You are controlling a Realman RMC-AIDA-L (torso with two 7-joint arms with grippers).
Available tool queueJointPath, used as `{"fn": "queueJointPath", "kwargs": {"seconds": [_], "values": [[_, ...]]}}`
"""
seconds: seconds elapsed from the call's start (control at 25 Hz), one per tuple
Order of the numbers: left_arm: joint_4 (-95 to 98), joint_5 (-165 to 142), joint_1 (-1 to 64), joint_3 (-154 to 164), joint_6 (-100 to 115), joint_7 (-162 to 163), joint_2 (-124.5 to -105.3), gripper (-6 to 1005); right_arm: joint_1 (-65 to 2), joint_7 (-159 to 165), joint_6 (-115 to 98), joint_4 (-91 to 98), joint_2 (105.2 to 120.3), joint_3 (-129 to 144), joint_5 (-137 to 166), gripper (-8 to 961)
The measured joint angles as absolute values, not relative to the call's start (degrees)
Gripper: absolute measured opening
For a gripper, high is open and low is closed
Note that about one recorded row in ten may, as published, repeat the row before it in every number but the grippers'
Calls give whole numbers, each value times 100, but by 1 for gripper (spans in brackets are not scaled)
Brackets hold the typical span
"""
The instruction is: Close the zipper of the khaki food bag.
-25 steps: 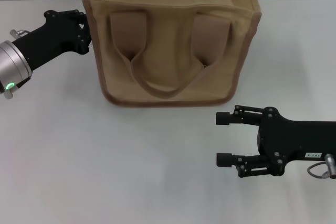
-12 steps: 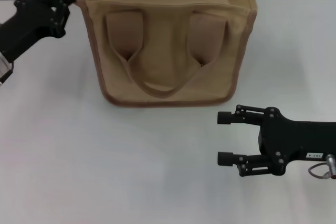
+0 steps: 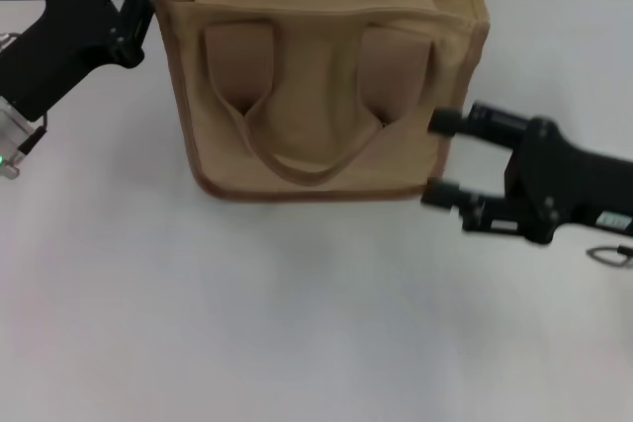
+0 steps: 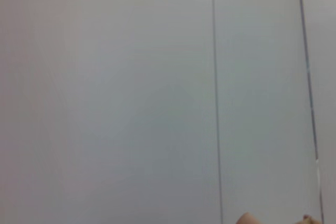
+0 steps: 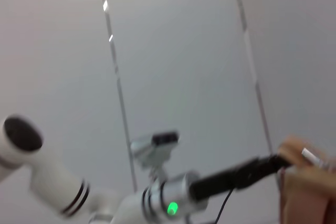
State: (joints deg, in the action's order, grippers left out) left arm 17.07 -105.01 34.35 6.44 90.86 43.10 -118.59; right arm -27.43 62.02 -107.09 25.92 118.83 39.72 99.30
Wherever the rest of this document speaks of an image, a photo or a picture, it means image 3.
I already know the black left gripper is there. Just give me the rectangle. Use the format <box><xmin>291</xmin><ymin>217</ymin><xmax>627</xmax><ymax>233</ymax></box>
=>
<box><xmin>0</xmin><ymin>0</ymin><xmax>172</xmax><ymax>122</ymax></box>

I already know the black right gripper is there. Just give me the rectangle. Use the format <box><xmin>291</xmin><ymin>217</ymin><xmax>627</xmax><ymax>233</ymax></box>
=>
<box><xmin>419</xmin><ymin>100</ymin><xmax>633</xmax><ymax>246</ymax></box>

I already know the khaki canvas food bag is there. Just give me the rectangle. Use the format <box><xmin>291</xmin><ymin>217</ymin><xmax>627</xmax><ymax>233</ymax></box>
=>
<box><xmin>136</xmin><ymin>0</ymin><xmax>492</xmax><ymax>205</ymax></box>

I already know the right gripper signal cable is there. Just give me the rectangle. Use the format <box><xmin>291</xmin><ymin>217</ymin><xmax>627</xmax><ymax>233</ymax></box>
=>
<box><xmin>586</xmin><ymin>242</ymin><xmax>633</xmax><ymax>270</ymax></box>

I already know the gripper signal cable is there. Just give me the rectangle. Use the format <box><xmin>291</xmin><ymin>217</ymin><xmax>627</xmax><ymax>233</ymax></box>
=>
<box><xmin>19</xmin><ymin>114</ymin><xmax>49</xmax><ymax>154</ymax></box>
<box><xmin>586</xmin><ymin>242</ymin><xmax>633</xmax><ymax>270</ymax></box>

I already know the left gripper signal cable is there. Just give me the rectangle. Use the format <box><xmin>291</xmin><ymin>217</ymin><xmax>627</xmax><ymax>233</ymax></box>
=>
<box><xmin>19</xmin><ymin>114</ymin><xmax>49</xmax><ymax>154</ymax></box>

